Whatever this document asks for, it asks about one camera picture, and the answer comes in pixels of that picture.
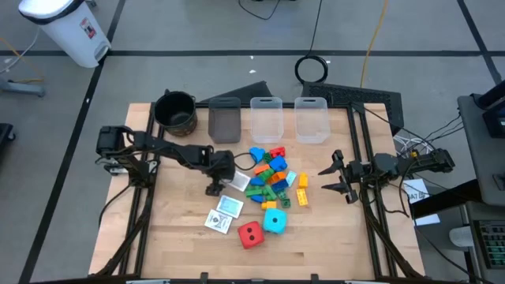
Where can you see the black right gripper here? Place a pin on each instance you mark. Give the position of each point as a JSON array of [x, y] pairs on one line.
[[359, 173]]

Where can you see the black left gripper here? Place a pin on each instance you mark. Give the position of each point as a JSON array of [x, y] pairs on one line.
[[225, 165]]

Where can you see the blue bordered card pack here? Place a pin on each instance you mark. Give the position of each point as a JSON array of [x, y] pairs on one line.
[[230, 206]]

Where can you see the plain white card pack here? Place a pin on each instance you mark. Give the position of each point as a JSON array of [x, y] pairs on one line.
[[241, 182]]

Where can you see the black printed card pack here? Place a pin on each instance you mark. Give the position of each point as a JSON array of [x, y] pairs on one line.
[[218, 221]]

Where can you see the long yellow toy brick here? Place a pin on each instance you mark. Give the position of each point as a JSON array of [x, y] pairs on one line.
[[302, 196]]

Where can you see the rounded blue toy block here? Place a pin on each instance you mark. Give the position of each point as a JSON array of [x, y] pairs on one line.
[[257, 181]]

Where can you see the light cyan toy block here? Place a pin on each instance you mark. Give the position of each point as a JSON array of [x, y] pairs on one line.
[[291, 178]]

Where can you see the orange toy brick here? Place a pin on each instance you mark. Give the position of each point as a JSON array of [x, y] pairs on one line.
[[261, 169]]

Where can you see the green toy brick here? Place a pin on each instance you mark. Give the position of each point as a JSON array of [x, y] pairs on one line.
[[253, 192], [270, 192], [267, 174]]

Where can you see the blue heart-shaped block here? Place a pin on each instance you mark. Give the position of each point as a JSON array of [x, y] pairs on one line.
[[256, 154]]

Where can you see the long dark green brick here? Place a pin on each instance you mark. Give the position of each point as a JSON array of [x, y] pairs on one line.
[[284, 199]]

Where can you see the small yellow toy block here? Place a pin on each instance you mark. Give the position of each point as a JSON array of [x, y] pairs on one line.
[[269, 204]]

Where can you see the clear plastic bin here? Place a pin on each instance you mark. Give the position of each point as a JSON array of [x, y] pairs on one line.
[[311, 122], [266, 122]]

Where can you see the large blue toy block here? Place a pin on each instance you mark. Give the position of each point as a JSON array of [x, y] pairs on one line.
[[278, 163]]

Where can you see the chunky orange toy block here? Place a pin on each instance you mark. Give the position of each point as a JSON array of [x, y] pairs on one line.
[[277, 177]]

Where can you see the red foam die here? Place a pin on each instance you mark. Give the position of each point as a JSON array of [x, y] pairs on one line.
[[251, 235]]

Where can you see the red toy brick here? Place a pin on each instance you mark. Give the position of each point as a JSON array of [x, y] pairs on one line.
[[277, 152]]

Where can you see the small green toy block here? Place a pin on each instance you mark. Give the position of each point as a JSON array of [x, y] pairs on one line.
[[268, 158]]

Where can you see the cyan foam die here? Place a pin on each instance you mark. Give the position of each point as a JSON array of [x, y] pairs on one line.
[[275, 221]]

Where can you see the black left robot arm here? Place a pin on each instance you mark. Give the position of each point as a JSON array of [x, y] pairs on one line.
[[169, 150]]

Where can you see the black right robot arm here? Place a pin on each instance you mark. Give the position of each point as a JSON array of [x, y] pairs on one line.
[[426, 161]]

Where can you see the small blue toy brick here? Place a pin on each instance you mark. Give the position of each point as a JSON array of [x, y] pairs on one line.
[[257, 199]]

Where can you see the grey translucent plastic bin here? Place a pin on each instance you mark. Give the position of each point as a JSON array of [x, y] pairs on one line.
[[225, 122]]

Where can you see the black perforated panel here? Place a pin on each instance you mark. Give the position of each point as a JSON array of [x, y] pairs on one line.
[[355, 94]]

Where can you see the printed white paper sheet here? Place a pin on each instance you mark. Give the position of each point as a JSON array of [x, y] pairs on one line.
[[416, 191]]

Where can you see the black metal pot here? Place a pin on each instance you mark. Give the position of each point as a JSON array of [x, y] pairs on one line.
[[175, 112]]

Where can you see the black table clamp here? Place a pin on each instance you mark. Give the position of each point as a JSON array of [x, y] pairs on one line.
[[314, 279], [204, 278]]

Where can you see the black triangular panel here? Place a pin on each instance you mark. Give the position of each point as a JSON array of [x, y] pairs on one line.
[[248, 94]]

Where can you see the blank white paper sheet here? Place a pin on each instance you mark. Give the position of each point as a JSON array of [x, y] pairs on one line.
[[428, 219]]

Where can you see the grey desk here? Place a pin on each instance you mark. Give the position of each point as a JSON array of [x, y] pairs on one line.
[[473, 158]]

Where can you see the pale grey rounded object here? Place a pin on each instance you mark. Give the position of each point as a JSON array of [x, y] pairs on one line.
[[461, 236]]

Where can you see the black device on desk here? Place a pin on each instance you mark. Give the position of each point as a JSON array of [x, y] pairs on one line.
[[495, 118]]

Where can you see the backlit computer keyboard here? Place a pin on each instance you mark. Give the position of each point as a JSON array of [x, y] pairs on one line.
[[493, 244]]

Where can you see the white trash bin black lid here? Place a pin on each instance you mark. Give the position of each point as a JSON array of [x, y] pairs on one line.
[[67, 35]]

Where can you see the grey chair base leg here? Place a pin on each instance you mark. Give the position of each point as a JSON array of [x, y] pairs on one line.
[[23, 88]]

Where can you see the black floor object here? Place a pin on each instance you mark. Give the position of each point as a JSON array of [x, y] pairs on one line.
[[4, 136]]

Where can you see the black aluminium frame rails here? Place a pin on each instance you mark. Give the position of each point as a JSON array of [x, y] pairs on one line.
[[371, 236], [143, 236]]

